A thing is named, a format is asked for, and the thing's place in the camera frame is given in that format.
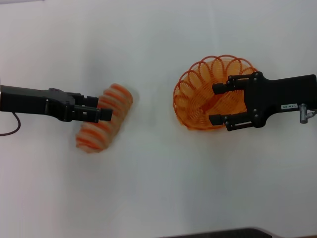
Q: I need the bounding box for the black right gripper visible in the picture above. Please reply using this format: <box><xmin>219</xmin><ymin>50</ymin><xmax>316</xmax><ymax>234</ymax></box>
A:
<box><xmin>209</xmin><ymin>71</ymin><xmax>317</xmax><ymax>132</ymax></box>

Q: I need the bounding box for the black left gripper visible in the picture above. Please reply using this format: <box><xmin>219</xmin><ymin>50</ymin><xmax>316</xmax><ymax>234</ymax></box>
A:
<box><xmin>0</xmin><ymin>85</ymin><xmax>113</xmax><ymax>124</ymax></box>

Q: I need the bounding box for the orange wire basket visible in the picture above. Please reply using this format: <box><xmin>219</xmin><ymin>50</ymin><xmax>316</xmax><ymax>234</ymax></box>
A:
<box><xmin>172</xmin><ymin>55</ymin><xmax>258</xmax><ymax>131</ymax></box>

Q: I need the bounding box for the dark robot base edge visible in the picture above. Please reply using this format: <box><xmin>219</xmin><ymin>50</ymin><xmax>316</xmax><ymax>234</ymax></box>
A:
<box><xmin>158</xmin><ymin>227</ymin><xmax>280</xmax><ymax>238</ymax></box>

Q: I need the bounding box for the orange striped bread roll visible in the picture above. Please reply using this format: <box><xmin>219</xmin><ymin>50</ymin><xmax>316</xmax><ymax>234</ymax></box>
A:
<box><xmin>75</xmin><ymin>83</ymin><xmax>134</xmax><ymax>154</ymax></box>

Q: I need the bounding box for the thin dark cable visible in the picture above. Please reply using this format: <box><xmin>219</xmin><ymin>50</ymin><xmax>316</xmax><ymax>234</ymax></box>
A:
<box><xmin>0</xmin><ymin>112</ymin><xmax>22</xmax><ymax>136</ymax></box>

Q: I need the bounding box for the grey metal cable connector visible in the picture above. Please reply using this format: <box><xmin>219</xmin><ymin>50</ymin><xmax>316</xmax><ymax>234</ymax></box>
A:
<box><xmin>298</xmin><ymin>103</ymin><xmax>317</xmax><ymax>124</ymax></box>

